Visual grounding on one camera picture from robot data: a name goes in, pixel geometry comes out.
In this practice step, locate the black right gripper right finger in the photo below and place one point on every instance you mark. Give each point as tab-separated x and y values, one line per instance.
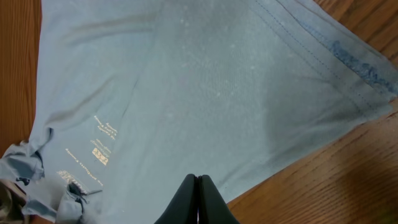
212	209

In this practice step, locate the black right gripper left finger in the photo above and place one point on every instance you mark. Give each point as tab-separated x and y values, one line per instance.
183	207

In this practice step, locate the light blue printed t-shirt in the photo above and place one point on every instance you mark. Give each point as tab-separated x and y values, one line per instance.
132	96

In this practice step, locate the folded grey garment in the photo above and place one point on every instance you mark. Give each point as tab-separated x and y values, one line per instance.
12	201

